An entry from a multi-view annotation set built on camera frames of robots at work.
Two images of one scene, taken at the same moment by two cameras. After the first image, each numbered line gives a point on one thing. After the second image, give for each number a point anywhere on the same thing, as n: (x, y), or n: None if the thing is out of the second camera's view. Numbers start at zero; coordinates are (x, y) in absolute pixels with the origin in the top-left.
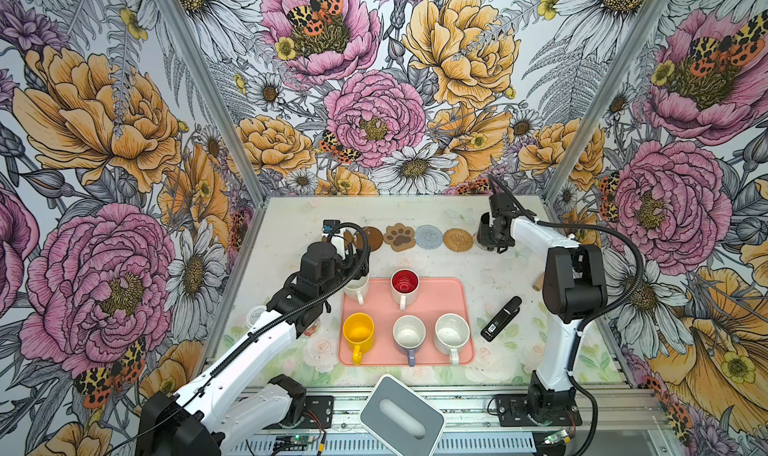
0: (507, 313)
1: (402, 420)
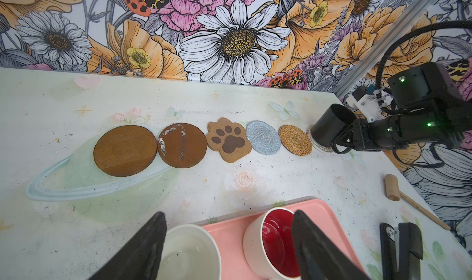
0: (401, 250)
1: None
